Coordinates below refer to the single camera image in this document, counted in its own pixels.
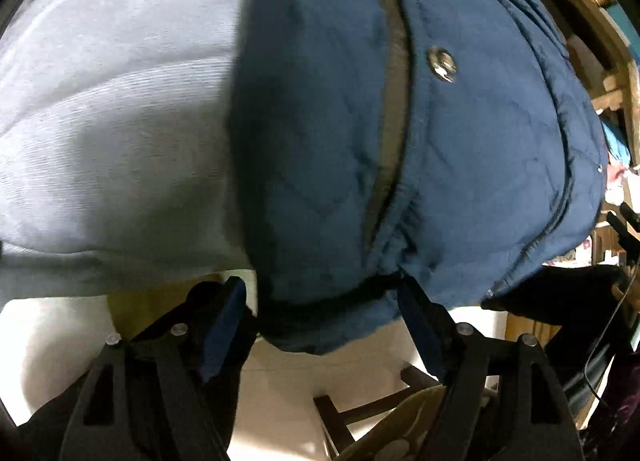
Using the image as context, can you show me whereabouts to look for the blue cloth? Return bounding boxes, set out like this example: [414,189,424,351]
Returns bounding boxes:
[601,120,632,165]

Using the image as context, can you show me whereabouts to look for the dark wooden chair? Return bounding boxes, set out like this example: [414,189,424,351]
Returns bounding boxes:
[312,361,501,461]

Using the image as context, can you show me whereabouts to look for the grey blanket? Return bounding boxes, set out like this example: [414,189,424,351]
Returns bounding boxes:
[0,0,261,304]

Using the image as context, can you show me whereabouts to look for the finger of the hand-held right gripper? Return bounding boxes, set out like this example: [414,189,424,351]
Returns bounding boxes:
[605,201,640,267]

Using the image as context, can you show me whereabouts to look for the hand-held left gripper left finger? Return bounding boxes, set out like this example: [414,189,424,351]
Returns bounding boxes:
[59,275,250,461]

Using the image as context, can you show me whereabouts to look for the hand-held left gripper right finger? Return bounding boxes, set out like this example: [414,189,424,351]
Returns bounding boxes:
[397,275,587,461]

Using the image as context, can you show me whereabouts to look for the navy quilted jacket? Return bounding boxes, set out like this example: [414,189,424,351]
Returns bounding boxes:
[227,0,611,357]

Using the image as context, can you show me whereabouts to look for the thin black cable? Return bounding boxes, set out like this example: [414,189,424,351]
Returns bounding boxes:
[582,266,638,404]

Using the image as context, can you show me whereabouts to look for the wooden shelf unit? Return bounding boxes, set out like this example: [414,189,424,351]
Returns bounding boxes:
[500,0,640,166]

